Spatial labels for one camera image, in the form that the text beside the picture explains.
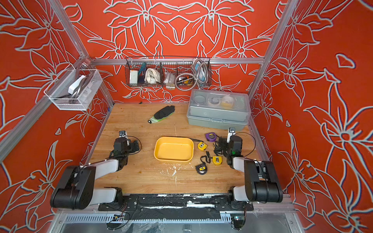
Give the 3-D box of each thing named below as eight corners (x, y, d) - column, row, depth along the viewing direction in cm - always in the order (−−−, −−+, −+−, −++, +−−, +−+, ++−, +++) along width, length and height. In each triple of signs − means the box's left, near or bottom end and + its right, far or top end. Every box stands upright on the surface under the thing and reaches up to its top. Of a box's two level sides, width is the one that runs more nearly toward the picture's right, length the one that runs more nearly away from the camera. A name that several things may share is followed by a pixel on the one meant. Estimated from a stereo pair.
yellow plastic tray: (154, 164, 89) (152, 159, 84) (157, 141, 99) (156, 136, 94) (194, 163, 88) (194, 159, 83) (193, 141, 99) (193, 136, 94)
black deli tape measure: (196, 174, 84) (196, 172, 81) (195, 166, 87) (196, 164, 85) (206, 174, 84) (207, 172, 81) (206, 166, 87) (206, 164, 84)
